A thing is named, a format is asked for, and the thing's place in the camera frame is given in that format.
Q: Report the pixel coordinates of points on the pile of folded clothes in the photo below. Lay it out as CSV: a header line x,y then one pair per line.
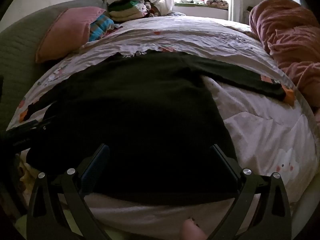
x,y
127,10

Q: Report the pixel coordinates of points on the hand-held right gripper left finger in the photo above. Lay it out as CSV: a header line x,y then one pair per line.
x,y
96,166

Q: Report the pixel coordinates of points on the black sweater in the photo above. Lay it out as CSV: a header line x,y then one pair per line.
x,y
137,117

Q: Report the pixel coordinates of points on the green quilted headboard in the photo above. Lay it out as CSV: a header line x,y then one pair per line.
x,y
15,67

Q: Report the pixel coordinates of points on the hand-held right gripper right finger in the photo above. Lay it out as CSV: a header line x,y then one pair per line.
x,y
226,166

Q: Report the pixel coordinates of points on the pink pillow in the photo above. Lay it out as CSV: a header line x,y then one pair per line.
x,y
67,32

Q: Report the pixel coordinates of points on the clothes on windowsill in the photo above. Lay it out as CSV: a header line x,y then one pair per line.
x,y
216,3

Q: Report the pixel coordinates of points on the striped blue cloth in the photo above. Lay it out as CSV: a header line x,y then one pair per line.
x,y
102,27

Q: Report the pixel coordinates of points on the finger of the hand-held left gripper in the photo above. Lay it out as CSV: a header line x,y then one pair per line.
x,y
37,125

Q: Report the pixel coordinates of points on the person's right hand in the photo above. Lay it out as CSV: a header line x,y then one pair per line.
x,y
191,231

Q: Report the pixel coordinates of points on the printed white quilt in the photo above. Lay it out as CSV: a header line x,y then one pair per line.
x,y
262,130

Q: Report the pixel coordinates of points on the pink blanket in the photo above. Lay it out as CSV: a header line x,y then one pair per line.
x,y
290,37

